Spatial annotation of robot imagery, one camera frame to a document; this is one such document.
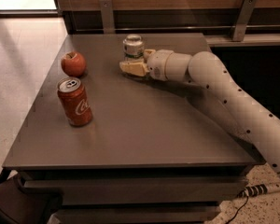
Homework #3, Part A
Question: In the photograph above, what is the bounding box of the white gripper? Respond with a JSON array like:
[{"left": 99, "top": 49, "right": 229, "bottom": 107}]
[{"left": 119, "top": 49, "right": 173, "bottom": 81}]

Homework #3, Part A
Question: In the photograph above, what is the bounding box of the white 7up can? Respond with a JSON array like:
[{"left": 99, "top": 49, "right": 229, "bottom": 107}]
[{"left": 123, "top": 34, "right": 144, "bottom": 61}]

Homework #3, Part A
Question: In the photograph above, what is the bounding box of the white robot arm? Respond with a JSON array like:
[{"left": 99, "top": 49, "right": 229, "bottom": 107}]
[{"left": 119, "top": 49, "right": 280, "bottom": 178}]

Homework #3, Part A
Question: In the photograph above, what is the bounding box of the red coca-cola can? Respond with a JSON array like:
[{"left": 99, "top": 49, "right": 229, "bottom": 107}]
[{"left": 57, "top": 77, "right": 92, "bottom": 127}]

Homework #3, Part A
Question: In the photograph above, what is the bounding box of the red apple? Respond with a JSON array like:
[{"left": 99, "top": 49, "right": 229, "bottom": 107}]
[{"left": 61, "top": 51, "right": 87, "bottom": 77}]

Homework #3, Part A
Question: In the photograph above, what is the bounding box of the grey drawer cabinet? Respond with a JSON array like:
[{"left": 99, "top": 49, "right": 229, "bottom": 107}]
[{"left": 4, "top": 35, "right": 262, "bottom": 224}]

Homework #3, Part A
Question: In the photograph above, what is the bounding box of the white power strip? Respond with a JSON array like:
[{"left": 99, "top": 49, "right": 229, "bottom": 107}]
[{"left": 237, "top": 183, "right": 280, "bottom": 198}]

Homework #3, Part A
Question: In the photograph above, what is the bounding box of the dark chair seat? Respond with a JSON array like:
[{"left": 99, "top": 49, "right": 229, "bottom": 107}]
[{"left": 0, "top": 175, "right": 63, "bottom": 224}]

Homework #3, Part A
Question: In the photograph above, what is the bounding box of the left metal wall bracket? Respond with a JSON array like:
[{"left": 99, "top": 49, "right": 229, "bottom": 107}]
[{"left": 99, "top": 0, "right": 115, "bottom": 34}]

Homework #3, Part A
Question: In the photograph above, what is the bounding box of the black power cable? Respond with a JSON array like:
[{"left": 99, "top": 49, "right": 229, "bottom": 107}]
[{"left": 224, "top": 196, "right": 250, "bottom": 224}]

